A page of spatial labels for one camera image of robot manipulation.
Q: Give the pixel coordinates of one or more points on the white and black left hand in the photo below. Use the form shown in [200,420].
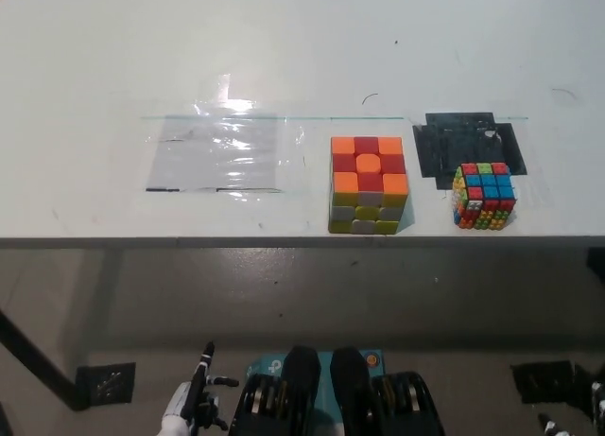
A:
[177,414]

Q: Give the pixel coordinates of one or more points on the black right hand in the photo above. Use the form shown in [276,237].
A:
[550,427]

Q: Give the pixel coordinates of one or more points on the small studded multicolour puzzle cube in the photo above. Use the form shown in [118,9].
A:
[487,187]

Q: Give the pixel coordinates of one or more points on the large orange red puzzle cube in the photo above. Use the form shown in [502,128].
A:
[368,180]

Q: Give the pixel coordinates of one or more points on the teal router box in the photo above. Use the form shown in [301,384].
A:
[325,384]

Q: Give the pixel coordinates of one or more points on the black table leg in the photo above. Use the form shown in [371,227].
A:
[33,355]

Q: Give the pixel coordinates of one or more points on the clear plastic sheet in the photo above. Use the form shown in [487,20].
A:
[212,157]

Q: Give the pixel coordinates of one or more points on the black tape patch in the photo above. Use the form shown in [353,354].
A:
[449,143]

